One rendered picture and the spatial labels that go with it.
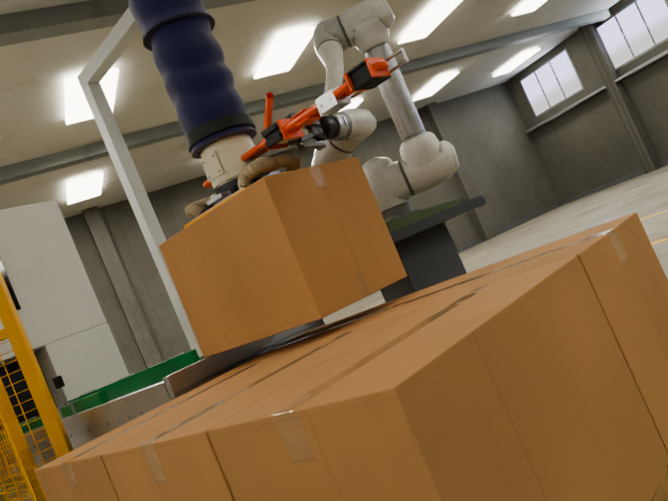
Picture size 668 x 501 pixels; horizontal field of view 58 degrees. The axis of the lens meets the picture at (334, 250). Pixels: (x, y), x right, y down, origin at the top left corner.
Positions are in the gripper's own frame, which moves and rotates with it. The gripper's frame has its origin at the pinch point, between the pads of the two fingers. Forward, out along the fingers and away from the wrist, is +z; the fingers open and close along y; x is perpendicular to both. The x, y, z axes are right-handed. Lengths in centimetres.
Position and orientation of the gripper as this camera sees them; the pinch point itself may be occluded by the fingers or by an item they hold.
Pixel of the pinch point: (284, 133)
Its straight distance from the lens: 180.6
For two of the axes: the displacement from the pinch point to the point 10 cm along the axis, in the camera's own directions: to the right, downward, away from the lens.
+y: 3.9, 9.2, -0.5
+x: -6.6, 3.2, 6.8
